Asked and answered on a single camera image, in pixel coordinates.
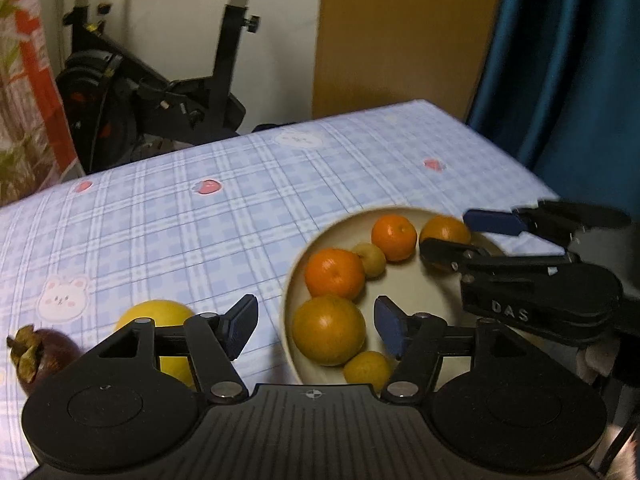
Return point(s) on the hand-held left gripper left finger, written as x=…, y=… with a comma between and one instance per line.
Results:
x=242, y=325

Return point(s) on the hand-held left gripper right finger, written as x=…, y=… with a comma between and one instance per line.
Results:
x=390, y=327

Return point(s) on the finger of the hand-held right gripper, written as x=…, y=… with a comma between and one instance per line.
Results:
x=450, y=255
x=492, y=222

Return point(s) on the small orange mandarin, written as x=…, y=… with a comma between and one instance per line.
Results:
x=445, y=230
x=334, y=274
x=394, y=237

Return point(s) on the small olive round fruit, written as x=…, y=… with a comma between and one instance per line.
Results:
x=371, y=260
x=367, y=369

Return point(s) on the beige round plate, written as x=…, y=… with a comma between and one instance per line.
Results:
x=435, y=305

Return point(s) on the large dull orange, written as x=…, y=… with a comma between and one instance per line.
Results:
x=327, y=330

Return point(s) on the large yellow lemon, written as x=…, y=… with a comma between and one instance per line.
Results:
x=150, y=315

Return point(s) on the dark purple mangosteen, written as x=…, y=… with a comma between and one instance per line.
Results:
x=50, y=352

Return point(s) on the blue checked tablecloth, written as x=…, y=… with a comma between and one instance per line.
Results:
x=200, y=240

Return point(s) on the dark blue curtain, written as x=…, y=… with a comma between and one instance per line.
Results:
x=565, y=85

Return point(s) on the wooden door panel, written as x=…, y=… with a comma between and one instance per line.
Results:
x=400, y=35

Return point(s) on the black exercise bike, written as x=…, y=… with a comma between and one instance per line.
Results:
x=150, y=90

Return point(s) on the printed backdrop cloth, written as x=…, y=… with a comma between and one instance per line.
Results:
x=25, y=110

